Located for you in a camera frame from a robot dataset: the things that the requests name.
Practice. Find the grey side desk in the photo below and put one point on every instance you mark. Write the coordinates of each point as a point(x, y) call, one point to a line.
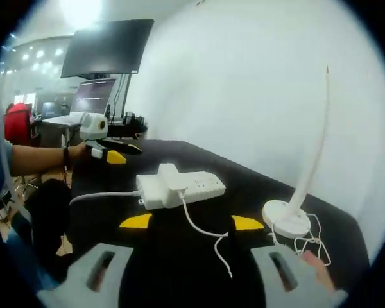
point(54, 131)

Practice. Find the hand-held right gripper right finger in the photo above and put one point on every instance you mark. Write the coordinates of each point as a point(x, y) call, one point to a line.
point(308, 282)

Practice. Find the white power strip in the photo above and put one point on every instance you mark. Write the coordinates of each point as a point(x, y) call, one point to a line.
point(205, 186)

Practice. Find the person's right hand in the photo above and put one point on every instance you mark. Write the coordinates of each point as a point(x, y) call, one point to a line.
point(319, 269)

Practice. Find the open laptop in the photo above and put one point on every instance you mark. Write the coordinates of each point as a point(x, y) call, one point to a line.
point(93, 94)

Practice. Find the white desk lamp plug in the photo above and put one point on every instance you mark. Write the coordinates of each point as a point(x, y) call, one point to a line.
point(171, 186)

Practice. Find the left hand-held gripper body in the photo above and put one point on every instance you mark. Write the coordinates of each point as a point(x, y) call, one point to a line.
point(94, 126)

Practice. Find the black monitor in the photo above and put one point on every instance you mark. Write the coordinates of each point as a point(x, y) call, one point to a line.
point(106, 48)

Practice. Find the person's body in blue shirt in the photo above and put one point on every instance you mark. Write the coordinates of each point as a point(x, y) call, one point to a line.
point(0, 160)

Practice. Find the white desk lamp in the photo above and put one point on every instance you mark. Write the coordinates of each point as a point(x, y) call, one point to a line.
point(285, 221)

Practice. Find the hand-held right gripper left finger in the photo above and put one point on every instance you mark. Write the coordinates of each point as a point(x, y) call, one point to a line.
point(80, 282)

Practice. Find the black desk organizer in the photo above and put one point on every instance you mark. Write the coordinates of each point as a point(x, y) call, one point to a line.
point(134, 123)

